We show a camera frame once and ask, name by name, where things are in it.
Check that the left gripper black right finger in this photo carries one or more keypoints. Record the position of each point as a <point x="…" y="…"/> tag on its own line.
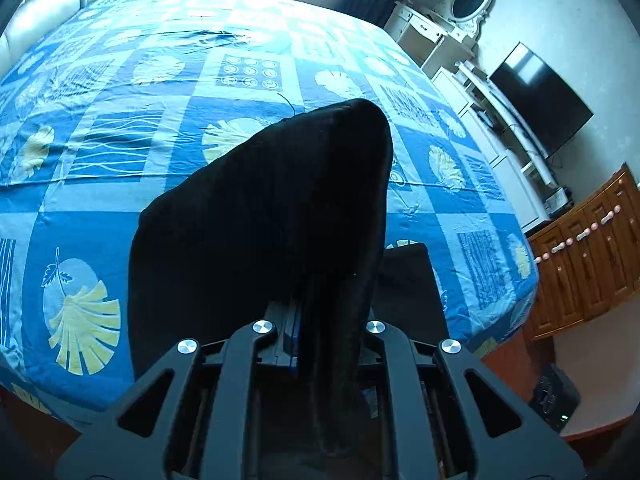
<point x="370" y="361"/>

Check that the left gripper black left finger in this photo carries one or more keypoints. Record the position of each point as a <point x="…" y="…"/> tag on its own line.
<point x="282" y="348"/>

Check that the black pants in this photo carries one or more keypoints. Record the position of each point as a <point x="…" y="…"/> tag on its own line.
<point x="296" y="214"/>

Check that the black box on floor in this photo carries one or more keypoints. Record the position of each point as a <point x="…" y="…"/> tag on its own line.
<point x="555" y="397"/>

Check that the brown wooden cabinet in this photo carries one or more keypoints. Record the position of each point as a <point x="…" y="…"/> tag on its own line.
<point x="587" y="259"/>

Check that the white tv console cabinet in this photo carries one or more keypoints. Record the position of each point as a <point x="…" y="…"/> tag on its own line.
<point x="509" y="145"/>

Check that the blue patterned bed sheet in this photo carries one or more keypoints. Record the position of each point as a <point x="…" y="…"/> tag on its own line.
<point x="127" y="98"/>

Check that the black flat screen television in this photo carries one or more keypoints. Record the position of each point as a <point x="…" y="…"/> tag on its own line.
<point x="549" y="106"/>

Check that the white dressing table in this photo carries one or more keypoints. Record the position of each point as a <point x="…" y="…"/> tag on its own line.
<point x="432" y="42"/>

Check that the white oval vanity mirror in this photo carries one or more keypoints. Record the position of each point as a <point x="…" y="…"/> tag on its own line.
<point x="467" y="15"/>

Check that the cream tufted leather headboard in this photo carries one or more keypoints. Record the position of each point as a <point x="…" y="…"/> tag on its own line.
<point x="31" y="20"/>

